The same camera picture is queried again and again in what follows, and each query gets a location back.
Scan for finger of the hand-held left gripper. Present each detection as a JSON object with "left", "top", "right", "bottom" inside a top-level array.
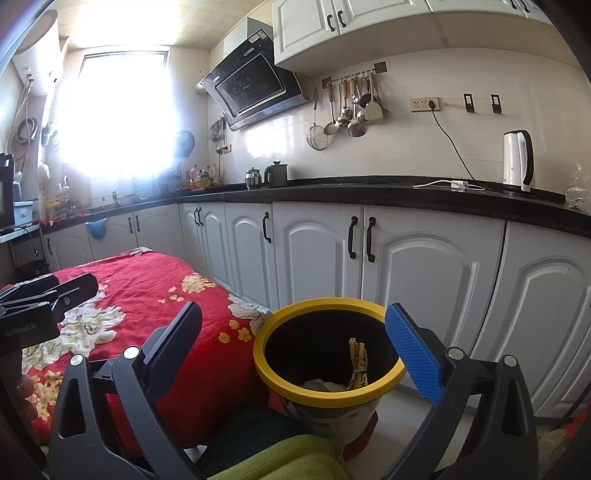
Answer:
[
  {"left": 0, "top": 274, "right": 60, "bottom": 305},
  {"left": 52, "top": 272, "right": 99, "bottom": 320}
]

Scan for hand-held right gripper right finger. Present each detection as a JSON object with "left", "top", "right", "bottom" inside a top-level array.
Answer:
[{"left": 384, "top": 302, "right": 540, "bottom": 480}]

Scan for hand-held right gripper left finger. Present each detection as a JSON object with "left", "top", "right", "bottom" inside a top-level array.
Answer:
[{"left": 47, "top": 301, "right": 204, "bottom": 480}]

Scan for yellow printed wrapper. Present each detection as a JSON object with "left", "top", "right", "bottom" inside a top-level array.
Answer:
[{"left": 348, "top": 338, "right": 370, "bottom": 391}]

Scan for pale packet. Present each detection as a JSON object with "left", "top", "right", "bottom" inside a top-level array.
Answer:
[{"left": 302, "top": 378, "right": 352, "bottom": 394}]

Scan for yellow-rimmed waste bin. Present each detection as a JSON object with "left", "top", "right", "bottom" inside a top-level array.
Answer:
[{"left": 252, "top": 298, "right": 407, "bottom": 460}]

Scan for person's left hand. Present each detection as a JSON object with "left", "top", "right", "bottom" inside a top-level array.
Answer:
[{"left": 14, "top": 373, "right": 38, "bottom": 420}]

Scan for red floral tablecloth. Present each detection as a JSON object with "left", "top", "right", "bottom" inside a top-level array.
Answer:
[{"left": 0, "top": 247, "right": 273, "bottom": 455}]

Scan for blue white container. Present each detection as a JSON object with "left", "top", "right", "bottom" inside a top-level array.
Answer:
[{"left": 13, "top": 199, "right": 38, "bottom": 227}]

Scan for black microwave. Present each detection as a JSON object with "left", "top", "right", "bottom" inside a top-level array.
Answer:
[{"left": 0, "top": 154, "right": 15, "bottom": 234}]

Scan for dark green cloth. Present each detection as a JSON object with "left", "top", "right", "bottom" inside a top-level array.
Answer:
[{"left": 203, "top": 408, "right": 302, "bottom": 477}]

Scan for yellow-green cloth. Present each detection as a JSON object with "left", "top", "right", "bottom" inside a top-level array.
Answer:
[{"left": 212, "top": 434, "right": 348, "bottom": 480}]

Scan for group of condiment bottles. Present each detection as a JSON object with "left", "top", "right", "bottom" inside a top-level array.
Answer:
[{"left": 187, "top": 164, "right": 221, "bottom": 190}]

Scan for black countertop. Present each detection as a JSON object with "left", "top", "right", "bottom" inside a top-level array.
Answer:
[{"left": 39, "top": 175, "right": 591, "bottom": 228}]

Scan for window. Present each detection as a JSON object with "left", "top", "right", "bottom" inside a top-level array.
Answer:
[{"left": 55, "top": 51, "right": 182, "bottom": 179}]

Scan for blue round disc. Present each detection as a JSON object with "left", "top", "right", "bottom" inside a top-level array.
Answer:
[{"left": 174, "top": 130, "right": 196, "bottom": 158}]

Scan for black pot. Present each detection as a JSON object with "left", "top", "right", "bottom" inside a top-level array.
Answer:
[{"left": 263, "top": 161, "right": 290, "bottom": 188}]

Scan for hanging kitchen tools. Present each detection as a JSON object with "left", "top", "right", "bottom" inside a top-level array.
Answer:
[{"left": 209, "top": 117, "right": 232, "bottom": 156}]

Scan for white electric kettle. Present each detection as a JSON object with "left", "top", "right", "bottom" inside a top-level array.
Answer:
[{"left": 502, "top": 130, "right": 535, "bottom": 193}]

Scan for white water heater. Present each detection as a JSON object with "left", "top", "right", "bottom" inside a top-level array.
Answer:
[{"left": 11, "top": 9, "right": 64, "bottom": 98}]

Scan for large metal ladle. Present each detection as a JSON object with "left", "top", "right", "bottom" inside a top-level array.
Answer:
[{"left": 347, "top": 78, "right": 368, "bottom": 138}]

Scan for clear plastic bag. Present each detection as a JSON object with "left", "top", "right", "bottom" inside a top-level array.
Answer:
[{"left": 565, "top": 162, "right": 591, "bottom": 209}]

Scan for pale spatula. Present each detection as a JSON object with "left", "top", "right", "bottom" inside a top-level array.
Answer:
[{"left": 365, "top": 74, "right": 385, "bottom": 123}]

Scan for slotted metal spoon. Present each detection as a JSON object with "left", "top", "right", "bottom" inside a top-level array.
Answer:
[{"left": 337, "top": 78, "right": 354, "bottom": 126}]

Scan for black range hood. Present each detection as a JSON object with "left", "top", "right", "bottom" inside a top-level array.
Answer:
[{"left": 198, "top": 17, "right": 310, "bottom": 133}]

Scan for white upper cabinet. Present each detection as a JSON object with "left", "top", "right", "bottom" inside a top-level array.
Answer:
[{"left": 272, "top": 0, "right": 551, "bottom": 77}]

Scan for heater hoses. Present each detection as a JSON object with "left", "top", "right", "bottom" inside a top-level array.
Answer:
[{"left": 11, "top": 78, "right": 41, "bottom": 145}]

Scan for white charger with cable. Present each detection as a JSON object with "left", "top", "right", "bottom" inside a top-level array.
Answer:
[{"left": 412, "top": 180, "right": 486, "bottom": 191}]

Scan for black power cable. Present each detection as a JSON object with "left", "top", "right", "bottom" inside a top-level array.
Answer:
[{"left": 429, "top": 104, "right": 486, "bottom": 190}]

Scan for wire strainer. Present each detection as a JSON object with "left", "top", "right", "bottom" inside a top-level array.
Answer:
[{"left": 307, "top": 90, "right": 331, "bottom": 151}]

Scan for wall utensil rail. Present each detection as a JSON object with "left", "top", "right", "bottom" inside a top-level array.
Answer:
[{"left": 322, "top": 61, "right": 388, "bottom": 89}]

